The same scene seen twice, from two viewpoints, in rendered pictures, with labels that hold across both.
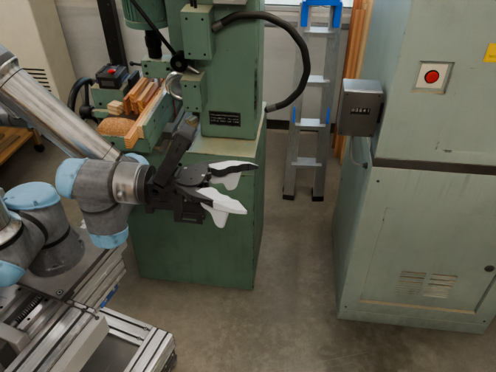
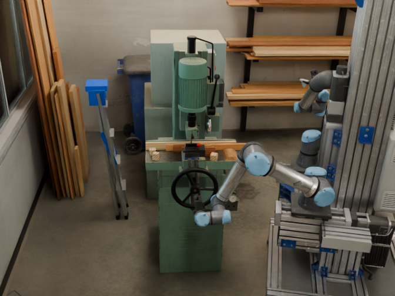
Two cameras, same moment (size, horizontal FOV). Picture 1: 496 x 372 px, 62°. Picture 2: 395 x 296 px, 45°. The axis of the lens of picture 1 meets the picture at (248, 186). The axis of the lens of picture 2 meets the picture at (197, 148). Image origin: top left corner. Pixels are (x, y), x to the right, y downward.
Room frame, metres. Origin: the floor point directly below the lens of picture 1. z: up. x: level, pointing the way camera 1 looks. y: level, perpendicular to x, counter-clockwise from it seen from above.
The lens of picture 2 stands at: (2.13, 3.07, 2.32)
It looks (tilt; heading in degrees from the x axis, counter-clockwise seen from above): 27 degrees down; 257
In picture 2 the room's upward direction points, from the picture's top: 2 degrees clockwise
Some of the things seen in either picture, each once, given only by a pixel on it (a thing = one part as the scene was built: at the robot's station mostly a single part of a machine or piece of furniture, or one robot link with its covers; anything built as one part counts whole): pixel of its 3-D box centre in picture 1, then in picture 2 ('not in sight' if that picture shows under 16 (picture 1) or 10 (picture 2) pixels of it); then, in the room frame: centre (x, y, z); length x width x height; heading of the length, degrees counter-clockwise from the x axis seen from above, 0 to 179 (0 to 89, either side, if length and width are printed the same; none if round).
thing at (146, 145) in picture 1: (137, 102); (192, 161); (1.53, 0.46, 0.87); 0.61 x 0.30 x 0.06; 172
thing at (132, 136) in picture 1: (153, 105); (206, 147); (1.42, 0.36, 0.92); 0.54 x 0.02 x 0.04; 172
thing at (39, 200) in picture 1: (35, 212); (311, 141); (0.75, 0.53, 0.98); 0.13 x 0.12 x 0.14; 172
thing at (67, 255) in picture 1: (51, 242); (308, 157); (0.76, 0.53, 0.87); 0.15 x 0.15 x 0.10
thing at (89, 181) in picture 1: (92, 181); (322, 94); (0.59, 0.28, 1.21); 0.11 x 0.08 x 0.09; 82
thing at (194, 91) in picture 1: (194, 91); (212, 121); (1.34, 0.19, 1.02); 0.09 x 0.07 x 0.12; 172
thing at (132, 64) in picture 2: not in sight; (150, 104); (1.55, -1.56, 0.48); 0.64 x 0.54 x 0.97; 175
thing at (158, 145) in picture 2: (165, 92); (191, 145); (1.52, 0.33, 0.93); 0.60 x 0.02 x 0.05; 172
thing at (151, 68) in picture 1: (162, 68); (191, 131); (1.52, 0.33, 1.03); 0.14 x 0.07 x 0.09; 82
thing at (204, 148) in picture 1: (194, 131); (189, 160); (1.50, 0.23, 0.76); 0.57 x 0.45 x 0.09; 82
